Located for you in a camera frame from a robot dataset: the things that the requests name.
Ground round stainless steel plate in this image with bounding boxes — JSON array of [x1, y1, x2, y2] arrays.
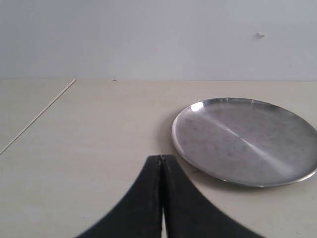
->
[[171, 98, 317, 187]]

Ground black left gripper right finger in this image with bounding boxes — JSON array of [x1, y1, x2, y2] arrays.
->
[[160, 155, 260, 238]]

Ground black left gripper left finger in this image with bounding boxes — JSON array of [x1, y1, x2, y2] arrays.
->
[[79, 155, 162, 238]]

